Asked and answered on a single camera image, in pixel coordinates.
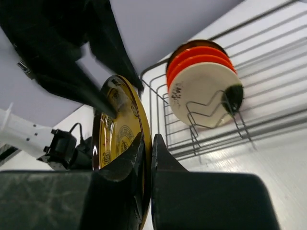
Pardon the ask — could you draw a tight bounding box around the front orange plate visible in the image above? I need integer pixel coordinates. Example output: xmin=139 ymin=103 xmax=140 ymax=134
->
xmin=166 ymin=55 xmax=237 ymax=90

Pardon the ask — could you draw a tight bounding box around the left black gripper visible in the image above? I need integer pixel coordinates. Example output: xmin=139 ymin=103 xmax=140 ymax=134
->
xmin=0 ymin=0 xmax=117 ymax=118

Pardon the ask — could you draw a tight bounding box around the rear orange plate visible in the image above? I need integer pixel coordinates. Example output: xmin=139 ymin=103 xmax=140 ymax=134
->
xmin=166 ymin=46 xmax=232 ymax=72

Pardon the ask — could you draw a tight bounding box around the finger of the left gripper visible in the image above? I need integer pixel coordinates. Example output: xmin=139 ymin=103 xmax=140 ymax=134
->
xmin=88 ymin=0 xmax=144 ymax=91

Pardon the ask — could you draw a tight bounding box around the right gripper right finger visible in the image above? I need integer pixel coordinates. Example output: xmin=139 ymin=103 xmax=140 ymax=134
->
xmin=152 ymin=134 xmax=280 ymax=230

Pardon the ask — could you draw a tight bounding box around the rear brown yellow plate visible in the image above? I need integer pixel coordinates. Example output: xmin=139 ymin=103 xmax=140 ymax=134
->
xmin=171 ymin=39 xmax=228 ymax=56

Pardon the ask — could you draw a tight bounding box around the orange plate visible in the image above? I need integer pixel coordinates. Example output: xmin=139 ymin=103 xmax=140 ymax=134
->
xmin=166 ymin=55 xmax=237 ymax=90
xmin=166 ymin=46 xmax=232 ymax=72

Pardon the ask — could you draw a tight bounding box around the metal wire dish rack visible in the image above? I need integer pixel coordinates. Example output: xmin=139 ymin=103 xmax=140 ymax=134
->
xmin=141 ymin=0 xmax=307 ymax=163

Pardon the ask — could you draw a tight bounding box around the yellow patterned plate brown rim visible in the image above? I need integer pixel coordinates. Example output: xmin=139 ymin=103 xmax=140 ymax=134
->
xmin=92 ymin=75 xmax=152 ymax=230

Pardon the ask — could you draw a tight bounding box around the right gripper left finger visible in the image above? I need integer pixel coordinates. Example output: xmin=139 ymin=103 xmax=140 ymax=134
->
xmin=0 ymin=134 xmax=144 ymax=230

